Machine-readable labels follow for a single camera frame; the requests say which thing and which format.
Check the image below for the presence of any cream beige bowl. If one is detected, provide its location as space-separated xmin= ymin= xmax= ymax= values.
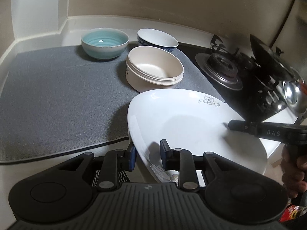
xmin=125 ymin=46 xmax=184 ymax=92

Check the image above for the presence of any grey counter mat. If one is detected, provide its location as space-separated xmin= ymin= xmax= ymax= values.
xmin=0 ymin=43 xmax=226 ymax=165

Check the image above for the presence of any person right hand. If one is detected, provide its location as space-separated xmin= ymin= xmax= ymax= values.
xmin=281 ymin=145 xmax=306 ymax=199

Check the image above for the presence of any black gas stove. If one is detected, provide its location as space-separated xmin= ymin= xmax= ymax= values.
xmin=178 ymin=35 xmax=287 ymax=122

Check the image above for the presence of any small white floral plate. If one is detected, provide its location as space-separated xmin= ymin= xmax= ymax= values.
xmin=127 ymin=89 xmax=267 ymax=182

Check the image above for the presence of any blue white patterned bowl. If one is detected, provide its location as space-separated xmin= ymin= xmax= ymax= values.
xmin=137 ymin=28 xmax=178 ymax=52

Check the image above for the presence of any teal glazed bowl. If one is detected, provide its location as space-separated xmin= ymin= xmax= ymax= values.
xmin=81 ymin=28 xmax=130 ymax=60

